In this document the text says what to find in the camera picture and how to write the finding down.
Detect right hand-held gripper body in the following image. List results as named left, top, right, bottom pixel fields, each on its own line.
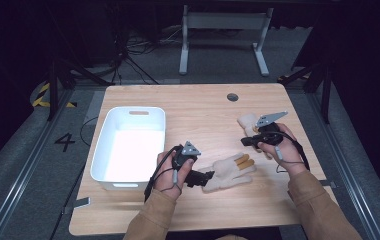
left=253, top=110, right=289, bottom=147

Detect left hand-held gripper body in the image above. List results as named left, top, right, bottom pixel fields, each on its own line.
left=172, top=140, right=202, bottom=171

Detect beige knit glove orange fingertips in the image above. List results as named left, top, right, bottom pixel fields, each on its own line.
left=201, top=152, right=257, bottom=194
left=237, top=112, right=273, bottom=160

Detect white plastic storage bin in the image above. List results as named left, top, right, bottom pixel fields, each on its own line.
left=90, top=106, right=167, bottom=192

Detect person's left hand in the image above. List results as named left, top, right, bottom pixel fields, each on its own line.
left=154, top=151, right=196, bottom=202

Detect person's right hand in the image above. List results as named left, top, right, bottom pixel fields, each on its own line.
left=257, top=123, right=308, bottom=177

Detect black metal stand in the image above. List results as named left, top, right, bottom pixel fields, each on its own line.
left=277, top=62, right=333, bottom=125
left=46, top=59, right=113, bottom=122

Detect yellow black hazard tape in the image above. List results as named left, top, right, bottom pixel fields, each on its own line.
left=31, top=82, right=78, bottom=109

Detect right hand-held gripper black cable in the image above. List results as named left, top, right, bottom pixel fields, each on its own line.
left=263, top=130, right=311, bottom=175

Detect hand-held gripper black cable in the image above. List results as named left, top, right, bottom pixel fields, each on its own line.
left=263, top=130, right=311, bottom=175
left=143, top=145, right=183, bottom=203

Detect left hand-held gripper black cable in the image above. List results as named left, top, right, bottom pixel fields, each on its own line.
left=143, top=145, right=183, bottom=203

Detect grey metal table bracket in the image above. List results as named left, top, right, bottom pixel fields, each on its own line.
left=62, top=196, right=92, bottom=215
left=319, top=179, right=340, bottom=189

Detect thin black floor cable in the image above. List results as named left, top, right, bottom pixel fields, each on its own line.
left=79, top=116, right=100, bottom=148

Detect white metal desk frame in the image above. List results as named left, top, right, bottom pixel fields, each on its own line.
left=178, top=4, right=275, bottom=77

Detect bundle of black floor cables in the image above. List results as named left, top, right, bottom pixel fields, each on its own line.
left=110, top=25, right=186, bottom=86

